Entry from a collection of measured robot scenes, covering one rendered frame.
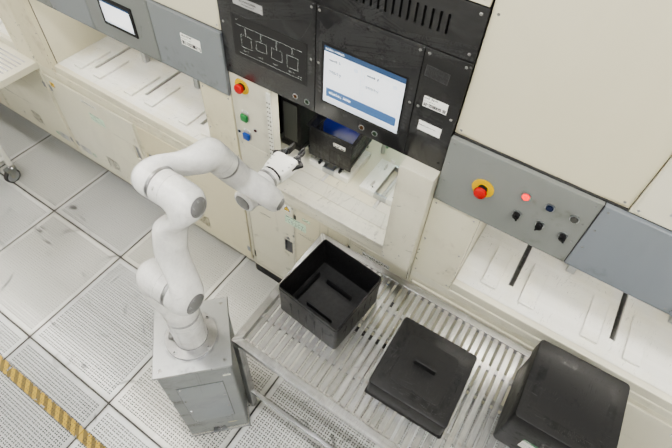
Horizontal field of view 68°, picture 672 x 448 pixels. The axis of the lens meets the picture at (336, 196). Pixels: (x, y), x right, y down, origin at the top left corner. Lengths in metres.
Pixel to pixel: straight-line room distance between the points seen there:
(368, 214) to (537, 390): 0.92
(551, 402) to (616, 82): 0.97
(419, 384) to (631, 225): 0.83
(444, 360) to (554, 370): 0.35
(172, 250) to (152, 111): 1.32
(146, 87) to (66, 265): 1.16
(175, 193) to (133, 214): 2.06
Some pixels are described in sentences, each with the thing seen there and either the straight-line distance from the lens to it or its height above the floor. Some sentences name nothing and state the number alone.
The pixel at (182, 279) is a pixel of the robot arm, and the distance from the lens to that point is 1.56.
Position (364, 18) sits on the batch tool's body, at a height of 1.81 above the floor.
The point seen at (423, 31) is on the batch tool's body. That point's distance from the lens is 1.36.
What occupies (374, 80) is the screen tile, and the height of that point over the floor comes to 1.63.
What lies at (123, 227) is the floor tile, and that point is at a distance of 3.34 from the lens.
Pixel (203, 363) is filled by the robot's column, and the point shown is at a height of 0.76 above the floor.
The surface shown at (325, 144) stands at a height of 1.05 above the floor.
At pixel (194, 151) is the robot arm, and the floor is 1.56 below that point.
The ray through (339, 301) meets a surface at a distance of 2.00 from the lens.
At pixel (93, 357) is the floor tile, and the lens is 2.95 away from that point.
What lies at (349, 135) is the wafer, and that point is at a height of 1.05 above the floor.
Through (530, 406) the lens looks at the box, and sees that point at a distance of 1.72.
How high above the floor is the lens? 2.53
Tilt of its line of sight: 50 degrees down
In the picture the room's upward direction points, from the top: 4 degrees clockwise
